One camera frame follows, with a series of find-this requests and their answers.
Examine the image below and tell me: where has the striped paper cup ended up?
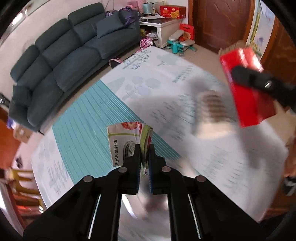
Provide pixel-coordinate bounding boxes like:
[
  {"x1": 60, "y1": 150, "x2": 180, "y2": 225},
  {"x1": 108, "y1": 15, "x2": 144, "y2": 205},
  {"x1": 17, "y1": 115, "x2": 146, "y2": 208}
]
[{"x1": 193, "y1": 90, "x2": 234, "y2": 140}]

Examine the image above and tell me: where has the floral snack packet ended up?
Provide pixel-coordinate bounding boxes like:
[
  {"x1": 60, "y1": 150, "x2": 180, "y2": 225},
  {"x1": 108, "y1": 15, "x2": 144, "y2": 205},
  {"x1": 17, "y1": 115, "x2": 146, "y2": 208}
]
[{"x1": 107, "y1": 121, "x2": 153, "y2": 175}]

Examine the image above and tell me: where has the brown wooden door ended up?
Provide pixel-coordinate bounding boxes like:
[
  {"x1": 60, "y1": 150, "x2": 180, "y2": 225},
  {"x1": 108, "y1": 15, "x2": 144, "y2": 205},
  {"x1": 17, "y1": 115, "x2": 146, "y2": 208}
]
[
  {"x1": 261, "y1": 16, "x2": 296, "y2": 114},
  {"x1": 188, "y1": 0, "x2": 255, "y2": 53}
]

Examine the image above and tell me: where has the yellow wooden chair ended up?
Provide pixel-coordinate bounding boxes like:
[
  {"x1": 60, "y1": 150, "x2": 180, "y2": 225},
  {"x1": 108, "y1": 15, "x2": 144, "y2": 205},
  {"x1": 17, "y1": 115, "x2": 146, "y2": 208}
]
[{"x1": 4, "y1": 168, "x2": 46, "y2": 212}]

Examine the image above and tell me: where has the giraffe height chart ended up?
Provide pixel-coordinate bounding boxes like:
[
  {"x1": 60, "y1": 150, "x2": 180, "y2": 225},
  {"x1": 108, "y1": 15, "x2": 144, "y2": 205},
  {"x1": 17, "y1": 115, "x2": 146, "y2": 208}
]
[{"x1": 246, "y1": 0, "x2": 275, "y2": 60}]

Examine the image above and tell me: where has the teal and white tablecloth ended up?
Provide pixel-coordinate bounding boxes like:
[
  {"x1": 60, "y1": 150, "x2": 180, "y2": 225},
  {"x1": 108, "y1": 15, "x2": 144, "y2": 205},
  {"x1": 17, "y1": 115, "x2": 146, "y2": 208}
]
[{"x1": 31, "y1": 46, "x2": 290, "y2": 241}]

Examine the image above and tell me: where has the cardboard box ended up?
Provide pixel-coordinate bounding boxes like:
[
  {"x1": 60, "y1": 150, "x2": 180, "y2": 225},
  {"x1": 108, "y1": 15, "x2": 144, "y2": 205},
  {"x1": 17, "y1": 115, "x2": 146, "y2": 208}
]
[{"x1": 13, "y1": 125, "x2": 33, "y2": 144}]

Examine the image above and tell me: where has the brown wooden cabinet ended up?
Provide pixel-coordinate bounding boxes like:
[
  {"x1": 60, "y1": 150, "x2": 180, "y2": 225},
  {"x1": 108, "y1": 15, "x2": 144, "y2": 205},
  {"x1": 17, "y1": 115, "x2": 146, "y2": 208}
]
[{"x1": 0, "y1": 108, "x2": 20, "y2": 169}]

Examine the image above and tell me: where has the red paper bag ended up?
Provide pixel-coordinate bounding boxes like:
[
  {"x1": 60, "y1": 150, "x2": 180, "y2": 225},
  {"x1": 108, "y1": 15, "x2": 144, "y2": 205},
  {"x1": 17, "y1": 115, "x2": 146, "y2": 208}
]
[{"x1": 180, "y1": 24, "x2": 195, "y2": 40}]

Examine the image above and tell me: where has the teal stepper machine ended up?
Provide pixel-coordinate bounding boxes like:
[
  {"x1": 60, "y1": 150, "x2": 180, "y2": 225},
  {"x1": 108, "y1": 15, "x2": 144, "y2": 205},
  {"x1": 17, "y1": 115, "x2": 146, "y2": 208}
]
[{"x1": 166, "y1": 30, "x2": 197, "y2": 56}]

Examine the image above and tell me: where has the white side table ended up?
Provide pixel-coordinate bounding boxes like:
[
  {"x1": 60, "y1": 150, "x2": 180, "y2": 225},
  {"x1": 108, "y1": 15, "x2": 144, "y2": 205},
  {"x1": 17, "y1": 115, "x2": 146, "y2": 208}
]
[{"x1": 139, "y1": 18, "x2": 182, "y2": 48}]

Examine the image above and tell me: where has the red gift box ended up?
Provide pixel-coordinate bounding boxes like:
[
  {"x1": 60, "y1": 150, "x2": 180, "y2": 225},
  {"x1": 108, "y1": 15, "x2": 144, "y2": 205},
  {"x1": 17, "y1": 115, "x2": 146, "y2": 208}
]
[{"x1": 160, "y1": 5, "x2": 186, "y2": 19}]

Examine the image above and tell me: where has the dark blue sofa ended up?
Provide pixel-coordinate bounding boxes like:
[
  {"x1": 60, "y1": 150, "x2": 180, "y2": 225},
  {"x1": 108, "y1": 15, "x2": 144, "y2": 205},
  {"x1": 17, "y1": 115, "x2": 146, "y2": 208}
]
[{"x1": 9, "y1": 3, "x2": 140, "y2": 132}]

